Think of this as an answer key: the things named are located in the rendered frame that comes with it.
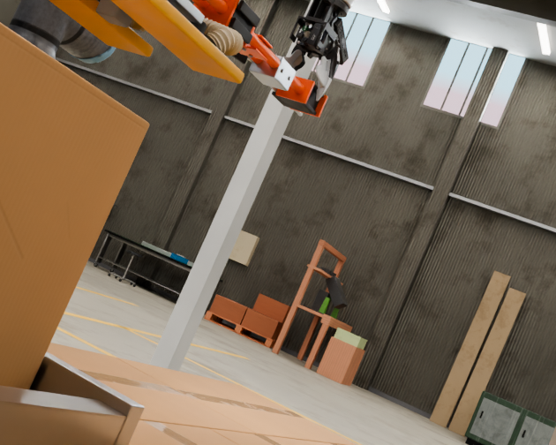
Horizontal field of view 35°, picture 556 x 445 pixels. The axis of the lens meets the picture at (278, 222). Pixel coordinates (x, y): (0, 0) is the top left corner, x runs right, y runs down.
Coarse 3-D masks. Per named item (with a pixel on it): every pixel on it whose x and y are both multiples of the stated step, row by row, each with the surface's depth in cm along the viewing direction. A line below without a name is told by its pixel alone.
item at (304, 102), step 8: (304, 80) 179; (312, 88) 181; (280, 96) 181; (288, 96) 180; (296, 96) 179; (304, 96) 178; (312, 96) 182; (288, 104) 185; (296, 104) 182; (304, 104) 179; (312, 104) 183; (320, 104) 185; (304, 112) 186; (312, 112) 183; (320, 112) 185
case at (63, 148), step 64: (0, 64) 92; (0, 128) 95; (64, 128) 104; (128, 128) 114; (0, 192) 98; (64, 192) 107; (0, 256) 102; (64, 256) 111; (0, 320) 105; (0, 384) 109
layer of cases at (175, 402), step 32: (64, 352) 169; (128, 384) 164; (160, 384) 181; (192, 384) 203; (224, 384) 230; (160, 416) 146; (192, 416) 160; (224, 416) 176; (256, 416) 196; (288, 416) 221
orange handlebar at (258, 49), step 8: (192, 0) 147; (200, 0) 147; (208, 0) 144; (216, 0) 144; (200, 8) 150; (216, 8) 146; (224, 8) 147; (256, 40) 158; (264, 40) 160; (248, 48) 160; (256, 48) 160; (264, 48) 161; (272, 48) 163; (248, 56) 165; (256, 56) 162; (264, 56) 163; (272, 56) 164; (272, 64) 166; (280, 64) 167; (296, 80) 174; (296, 88) 176; (304, 88) 178
